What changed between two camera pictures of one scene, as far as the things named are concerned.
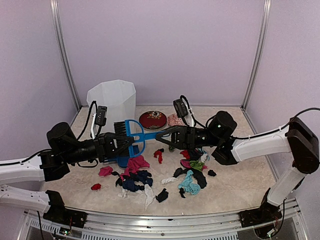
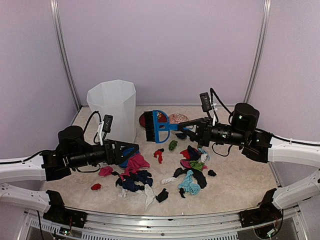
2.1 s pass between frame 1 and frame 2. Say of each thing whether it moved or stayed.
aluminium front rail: stayed
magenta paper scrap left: stayed
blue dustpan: stayed
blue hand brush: moved
